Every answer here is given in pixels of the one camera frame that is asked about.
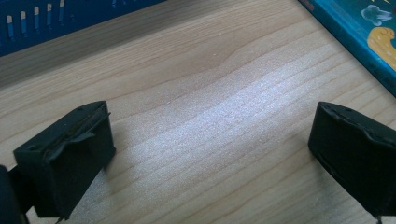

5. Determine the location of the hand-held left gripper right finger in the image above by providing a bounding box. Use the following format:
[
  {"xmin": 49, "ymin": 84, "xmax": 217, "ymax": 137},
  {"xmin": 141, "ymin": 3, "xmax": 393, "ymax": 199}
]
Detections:
[{"xmin": 307, "ymin": 101, "xmax": 396, "ymax": 218}]

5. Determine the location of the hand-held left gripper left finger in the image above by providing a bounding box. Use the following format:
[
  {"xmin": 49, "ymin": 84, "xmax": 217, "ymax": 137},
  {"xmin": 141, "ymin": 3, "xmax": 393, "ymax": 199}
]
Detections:
[{"xmin": 12, "ymin": 100, "xmax": 117, "ymax": 220}]

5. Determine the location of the blue picture book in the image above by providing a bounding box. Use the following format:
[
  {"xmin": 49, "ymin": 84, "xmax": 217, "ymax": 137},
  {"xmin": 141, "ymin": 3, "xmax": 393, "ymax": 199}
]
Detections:
[{"xmin": 298, "ymin": 0, "xmax": 396, "ymax": 98}]

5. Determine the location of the blue slotted file rack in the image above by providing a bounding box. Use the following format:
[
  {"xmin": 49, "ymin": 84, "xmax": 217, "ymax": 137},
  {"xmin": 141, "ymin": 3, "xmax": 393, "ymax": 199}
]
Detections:
[{"xmin": 0, "ymin": 0, "xmax": 166, "ymax": 58}]

